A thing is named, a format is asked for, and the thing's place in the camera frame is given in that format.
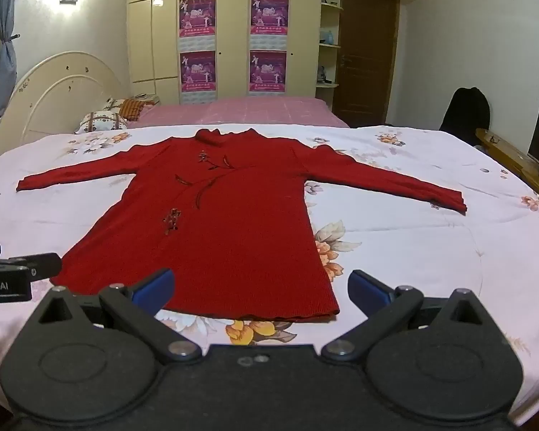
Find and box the white floral blanket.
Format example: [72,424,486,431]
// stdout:
[0,123,539,427]

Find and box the cream headboard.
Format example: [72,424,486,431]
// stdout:
[0,51,125,167]

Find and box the pink bed sheet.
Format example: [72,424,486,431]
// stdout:
[126,96,351,129]

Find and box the purple wall poster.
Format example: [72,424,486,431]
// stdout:
[178,0,217,39]
[250,0,290,28]
[249,50,287,93]
[180,50,217,93]

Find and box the brown wooden door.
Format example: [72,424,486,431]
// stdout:
[332,0,401,127]

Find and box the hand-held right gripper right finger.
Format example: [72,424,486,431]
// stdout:
[321,269,494,365]

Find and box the cream wardrobe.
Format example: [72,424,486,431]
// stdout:
[126,0,344,105]

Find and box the orange striped pillow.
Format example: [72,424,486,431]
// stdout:
[102,97,159,123]

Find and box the cream corner shelf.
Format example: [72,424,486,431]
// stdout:
[317,0,345,88]

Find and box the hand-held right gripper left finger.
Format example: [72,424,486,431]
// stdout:
[37,268,203,365]

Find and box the red knit sweater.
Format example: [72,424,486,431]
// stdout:
[16,128,469,324]

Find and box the white patterned pillow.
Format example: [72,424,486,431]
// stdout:
[74,110,129,135]

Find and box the wooden television stand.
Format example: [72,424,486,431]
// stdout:
[475,128,539,209]

